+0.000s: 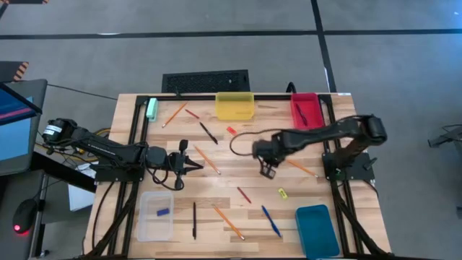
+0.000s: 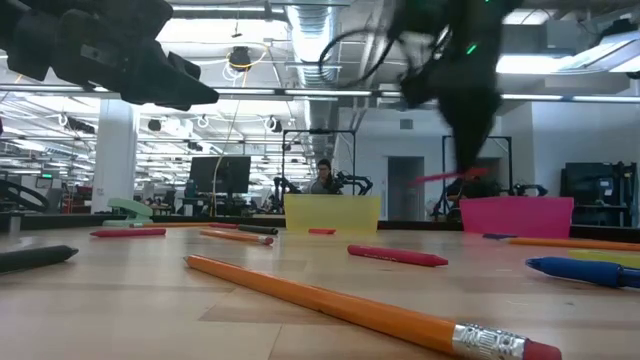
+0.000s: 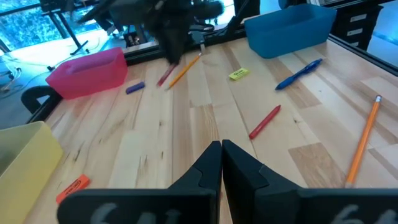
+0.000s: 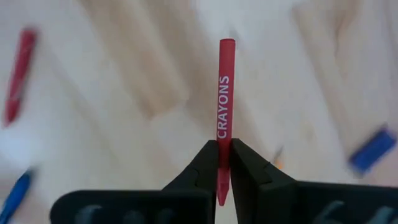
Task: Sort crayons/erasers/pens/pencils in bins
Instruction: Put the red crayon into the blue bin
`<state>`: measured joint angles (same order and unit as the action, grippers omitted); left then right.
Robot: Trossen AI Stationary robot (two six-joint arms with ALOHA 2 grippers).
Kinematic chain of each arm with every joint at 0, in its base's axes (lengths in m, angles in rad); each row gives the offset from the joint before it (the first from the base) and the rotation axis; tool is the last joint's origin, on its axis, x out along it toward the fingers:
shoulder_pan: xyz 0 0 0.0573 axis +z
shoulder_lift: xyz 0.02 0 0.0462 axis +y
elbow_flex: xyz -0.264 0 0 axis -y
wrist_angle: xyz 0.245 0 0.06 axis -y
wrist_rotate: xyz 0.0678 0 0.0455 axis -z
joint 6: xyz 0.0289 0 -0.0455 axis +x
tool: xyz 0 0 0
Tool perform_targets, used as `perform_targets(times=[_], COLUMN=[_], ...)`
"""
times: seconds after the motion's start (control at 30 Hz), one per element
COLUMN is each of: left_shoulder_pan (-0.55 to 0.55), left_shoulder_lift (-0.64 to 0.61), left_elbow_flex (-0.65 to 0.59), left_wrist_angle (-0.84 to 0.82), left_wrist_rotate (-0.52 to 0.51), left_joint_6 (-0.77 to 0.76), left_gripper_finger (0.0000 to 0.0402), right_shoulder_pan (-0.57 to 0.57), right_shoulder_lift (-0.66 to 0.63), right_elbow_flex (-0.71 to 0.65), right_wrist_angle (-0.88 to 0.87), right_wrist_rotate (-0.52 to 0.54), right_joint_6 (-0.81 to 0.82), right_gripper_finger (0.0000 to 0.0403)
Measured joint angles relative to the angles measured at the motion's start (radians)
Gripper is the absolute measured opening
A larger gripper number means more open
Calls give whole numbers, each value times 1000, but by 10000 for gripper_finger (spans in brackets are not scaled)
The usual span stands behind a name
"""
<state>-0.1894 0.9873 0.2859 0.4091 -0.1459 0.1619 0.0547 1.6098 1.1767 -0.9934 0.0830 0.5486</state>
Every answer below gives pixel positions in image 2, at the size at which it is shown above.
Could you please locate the yellow plastic bin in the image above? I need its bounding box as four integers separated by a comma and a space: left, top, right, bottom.
283, 193, 383, 234

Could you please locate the blue pen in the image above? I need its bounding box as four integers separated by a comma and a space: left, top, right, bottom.
525, 255, 640, 290

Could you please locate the black ceiling-hung device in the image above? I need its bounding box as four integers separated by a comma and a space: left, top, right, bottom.
228, 45, 253, 72

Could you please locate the long ceiling light strip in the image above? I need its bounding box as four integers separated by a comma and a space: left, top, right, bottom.
214, 88, 374, 98

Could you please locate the black pen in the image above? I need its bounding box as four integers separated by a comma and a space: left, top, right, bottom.
237, 223, 280, 237
0, 244, 80, 275

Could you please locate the person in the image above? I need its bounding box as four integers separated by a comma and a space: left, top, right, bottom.
303, 158, 346, 196

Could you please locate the black equipment rack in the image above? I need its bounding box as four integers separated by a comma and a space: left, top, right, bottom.
559, 160, 639, 228

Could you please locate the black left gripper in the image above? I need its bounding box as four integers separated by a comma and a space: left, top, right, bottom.
49, 9, 220, 112

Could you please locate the black frame stand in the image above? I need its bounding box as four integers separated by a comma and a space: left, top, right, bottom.
441, 134, 514, 199
281, 128, 358, 197

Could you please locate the pink plastic bin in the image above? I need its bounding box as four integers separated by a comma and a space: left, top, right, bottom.
459, 195, 576, 240

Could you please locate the grey door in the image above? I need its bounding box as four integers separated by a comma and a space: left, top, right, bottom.
387, 155, 426, 222

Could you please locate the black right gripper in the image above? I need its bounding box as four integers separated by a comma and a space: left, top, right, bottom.
402, 39, 504, 174

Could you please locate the mint green stapler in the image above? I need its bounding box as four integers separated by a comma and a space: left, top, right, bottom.
101, 197, 154, 229

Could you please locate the silver ventilation duct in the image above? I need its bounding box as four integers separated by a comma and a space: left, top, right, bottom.
285, 0, 342, 131

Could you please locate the black monitor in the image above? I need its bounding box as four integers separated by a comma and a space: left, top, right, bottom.
188, 155, 252, 196

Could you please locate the white pillar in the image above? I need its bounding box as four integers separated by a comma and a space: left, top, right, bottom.
91, 98, 141, 214

